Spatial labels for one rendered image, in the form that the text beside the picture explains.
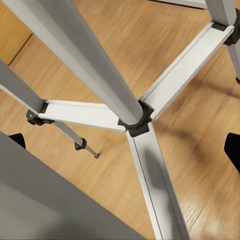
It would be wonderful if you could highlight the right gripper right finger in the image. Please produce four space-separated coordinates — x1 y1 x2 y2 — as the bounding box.
224 133 240 173

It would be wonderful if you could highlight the camera tripod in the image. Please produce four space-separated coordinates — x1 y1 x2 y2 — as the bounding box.
0 0 240 240

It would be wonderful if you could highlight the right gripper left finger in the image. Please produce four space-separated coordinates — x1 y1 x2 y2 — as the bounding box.
9 133 26 149

